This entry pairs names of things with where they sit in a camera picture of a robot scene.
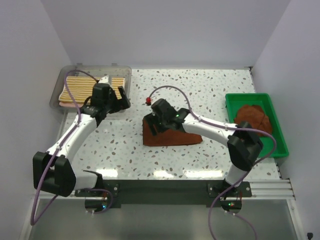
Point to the aluminium rail frame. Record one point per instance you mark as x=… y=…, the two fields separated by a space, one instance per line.
x=265 y=216

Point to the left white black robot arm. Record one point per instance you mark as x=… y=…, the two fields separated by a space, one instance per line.
x=52 y=170

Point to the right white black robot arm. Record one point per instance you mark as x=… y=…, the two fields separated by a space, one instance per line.
x=243 y=143

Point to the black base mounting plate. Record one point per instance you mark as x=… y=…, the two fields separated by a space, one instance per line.
x=163 y=192

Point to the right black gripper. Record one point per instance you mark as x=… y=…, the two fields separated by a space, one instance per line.
x=151 y=119

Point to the brown microfibre towel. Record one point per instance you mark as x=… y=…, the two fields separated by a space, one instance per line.
x=168 y=138

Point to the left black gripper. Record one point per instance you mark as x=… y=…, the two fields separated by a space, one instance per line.
x=123 y=104

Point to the clear grey plastic bin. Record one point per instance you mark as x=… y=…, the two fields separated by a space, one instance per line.
x=95 y=72

